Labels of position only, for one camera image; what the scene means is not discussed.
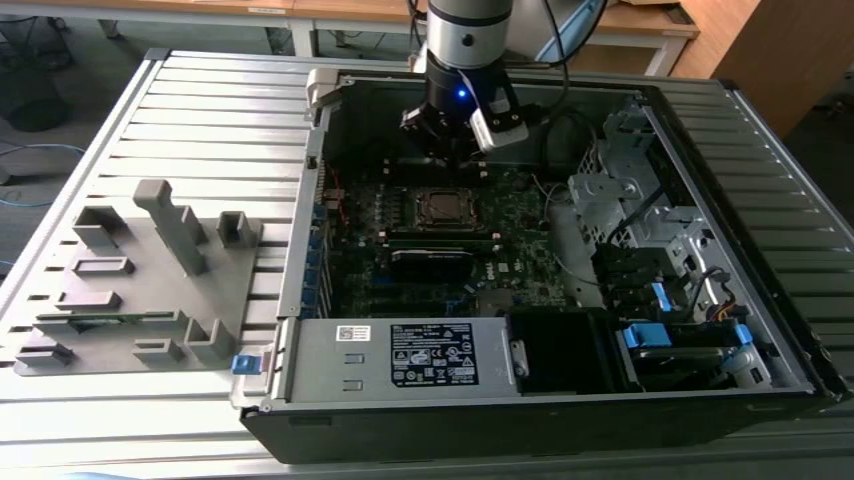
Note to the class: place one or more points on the green motherboard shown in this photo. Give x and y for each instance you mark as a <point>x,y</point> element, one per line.
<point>527,250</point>

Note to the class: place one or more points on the silver power supply unit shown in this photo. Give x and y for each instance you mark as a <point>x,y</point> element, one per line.
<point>320,370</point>

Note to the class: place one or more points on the blue disk carrier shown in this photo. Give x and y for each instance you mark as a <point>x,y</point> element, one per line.
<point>643,336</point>

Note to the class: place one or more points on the wooden cabinet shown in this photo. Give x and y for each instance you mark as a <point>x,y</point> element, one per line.
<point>787,50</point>

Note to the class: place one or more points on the blue carrier tab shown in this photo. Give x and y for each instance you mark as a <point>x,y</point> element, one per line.
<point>659,296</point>

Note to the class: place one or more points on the black fan shroud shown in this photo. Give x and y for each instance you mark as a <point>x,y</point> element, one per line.
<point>560,350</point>

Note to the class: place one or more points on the dark chipset heatsink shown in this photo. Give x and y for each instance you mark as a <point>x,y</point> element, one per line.
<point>495,302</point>

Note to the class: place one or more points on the black graphics card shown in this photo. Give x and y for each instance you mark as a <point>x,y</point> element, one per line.
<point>429,270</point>

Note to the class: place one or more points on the black PC case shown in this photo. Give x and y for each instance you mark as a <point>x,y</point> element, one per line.
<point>467,430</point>

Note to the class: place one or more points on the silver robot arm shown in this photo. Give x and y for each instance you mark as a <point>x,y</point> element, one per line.
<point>467,30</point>

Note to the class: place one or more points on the grey parts rack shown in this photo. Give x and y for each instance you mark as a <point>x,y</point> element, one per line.
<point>153,300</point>

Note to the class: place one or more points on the silver metal drive cage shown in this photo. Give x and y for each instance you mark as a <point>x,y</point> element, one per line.
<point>594,195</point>

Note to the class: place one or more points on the green RAM stick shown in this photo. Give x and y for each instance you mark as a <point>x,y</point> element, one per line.
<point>142,316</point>

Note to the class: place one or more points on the wooden desk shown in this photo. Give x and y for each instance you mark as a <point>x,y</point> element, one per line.
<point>220,3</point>
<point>643,25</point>

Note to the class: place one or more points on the CPU socket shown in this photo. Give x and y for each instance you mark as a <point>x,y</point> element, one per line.
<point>420,227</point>

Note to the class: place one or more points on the black bin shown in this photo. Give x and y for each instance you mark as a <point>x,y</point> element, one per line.
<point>36,110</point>

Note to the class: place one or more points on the silver CPU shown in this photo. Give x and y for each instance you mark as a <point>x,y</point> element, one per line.
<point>447,206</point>

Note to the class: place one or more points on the blue case latch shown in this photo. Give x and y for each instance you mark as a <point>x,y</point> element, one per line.
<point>243,365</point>

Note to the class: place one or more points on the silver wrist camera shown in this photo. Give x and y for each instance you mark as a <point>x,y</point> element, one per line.
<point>500,135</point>

